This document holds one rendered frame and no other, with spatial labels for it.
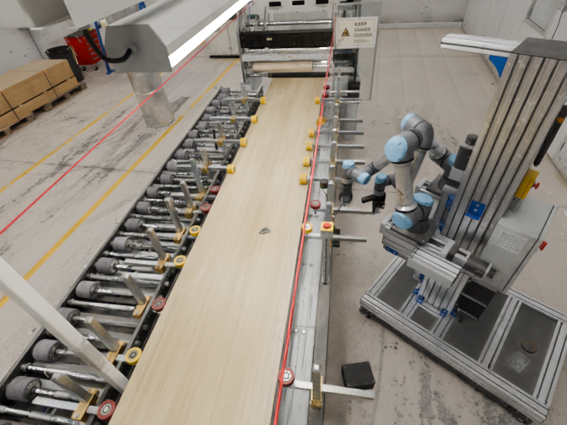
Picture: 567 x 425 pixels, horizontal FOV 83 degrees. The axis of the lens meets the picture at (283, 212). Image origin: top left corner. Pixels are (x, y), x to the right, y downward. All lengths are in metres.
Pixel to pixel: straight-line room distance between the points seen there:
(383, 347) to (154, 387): 1.70
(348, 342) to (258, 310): 1.10
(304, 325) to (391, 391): 0.87
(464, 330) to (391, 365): 0.59
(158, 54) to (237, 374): 1.43
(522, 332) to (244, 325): 2.01
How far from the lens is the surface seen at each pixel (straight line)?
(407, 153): 1.72
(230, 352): 1.79
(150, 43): 0.68
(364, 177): 1.99
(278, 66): 4.64
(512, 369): 2.79
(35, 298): 1.40
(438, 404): 2.74
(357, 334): 2.82
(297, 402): 1.96
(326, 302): 2.11
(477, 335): 2.82
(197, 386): 1.77
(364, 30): 4.42
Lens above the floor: 2.50
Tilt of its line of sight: 42 degrees down
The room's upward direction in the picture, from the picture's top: 5 degrees counter-clockwise
